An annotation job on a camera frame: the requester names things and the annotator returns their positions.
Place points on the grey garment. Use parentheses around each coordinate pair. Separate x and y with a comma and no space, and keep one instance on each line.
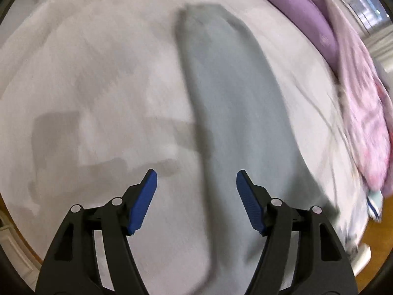
(230,113)

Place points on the purple floral quilt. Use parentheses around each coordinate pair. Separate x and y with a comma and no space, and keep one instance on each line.
(362,113)

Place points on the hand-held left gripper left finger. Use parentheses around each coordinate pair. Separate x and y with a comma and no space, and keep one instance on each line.
(144,199)

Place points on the striped light blue pillow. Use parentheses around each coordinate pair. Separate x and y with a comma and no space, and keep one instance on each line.
(375,206)

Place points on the white leaf print bed sheet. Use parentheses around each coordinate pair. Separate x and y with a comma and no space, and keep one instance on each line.
(92,83)

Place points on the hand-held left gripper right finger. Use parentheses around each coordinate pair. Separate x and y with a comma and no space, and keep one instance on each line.
(248,202)

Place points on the window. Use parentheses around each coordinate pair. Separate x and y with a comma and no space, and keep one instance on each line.
(365,3)

